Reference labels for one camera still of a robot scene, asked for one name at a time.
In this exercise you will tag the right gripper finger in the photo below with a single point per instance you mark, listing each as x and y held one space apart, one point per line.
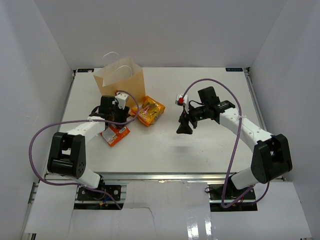
184 127
184 117

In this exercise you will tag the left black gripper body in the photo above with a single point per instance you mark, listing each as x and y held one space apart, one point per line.
117 113

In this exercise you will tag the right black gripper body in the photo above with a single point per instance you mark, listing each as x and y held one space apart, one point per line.
197 114

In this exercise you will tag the orange snack packet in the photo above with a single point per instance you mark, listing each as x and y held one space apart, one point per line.
112 135

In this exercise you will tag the large yellow snack bag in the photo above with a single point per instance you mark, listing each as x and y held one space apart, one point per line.
149 111

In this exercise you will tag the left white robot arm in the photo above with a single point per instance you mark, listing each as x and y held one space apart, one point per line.
67 155

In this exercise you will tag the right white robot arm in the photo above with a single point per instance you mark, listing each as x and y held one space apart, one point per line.
271 157

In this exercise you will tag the brown paper bag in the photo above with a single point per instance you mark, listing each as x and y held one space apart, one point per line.
120 74

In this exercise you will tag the white front cover panel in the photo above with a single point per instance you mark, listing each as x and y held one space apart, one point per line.
167 211

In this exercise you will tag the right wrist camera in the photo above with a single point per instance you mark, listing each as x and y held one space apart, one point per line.
182 100

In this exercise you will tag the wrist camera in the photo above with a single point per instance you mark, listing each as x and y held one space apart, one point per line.
120 100
182 100

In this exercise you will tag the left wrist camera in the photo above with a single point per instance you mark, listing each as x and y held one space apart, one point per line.
120 100

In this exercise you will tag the aluminium table rail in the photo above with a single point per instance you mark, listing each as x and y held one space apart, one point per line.
161 176

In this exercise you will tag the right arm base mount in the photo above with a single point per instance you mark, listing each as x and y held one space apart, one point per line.
245 204

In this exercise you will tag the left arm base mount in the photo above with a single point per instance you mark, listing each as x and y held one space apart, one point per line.
90 200

